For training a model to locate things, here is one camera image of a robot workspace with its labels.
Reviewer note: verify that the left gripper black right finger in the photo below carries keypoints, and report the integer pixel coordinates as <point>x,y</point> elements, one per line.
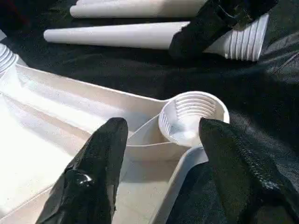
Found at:
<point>252,182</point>

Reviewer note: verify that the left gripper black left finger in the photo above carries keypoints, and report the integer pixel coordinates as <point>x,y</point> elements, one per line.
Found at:
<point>93,175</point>

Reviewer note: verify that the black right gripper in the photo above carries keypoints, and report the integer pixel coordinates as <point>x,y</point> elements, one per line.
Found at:
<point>254,9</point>

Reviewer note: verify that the white plastic table top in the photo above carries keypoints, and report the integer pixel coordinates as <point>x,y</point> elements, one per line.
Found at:
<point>58,105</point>

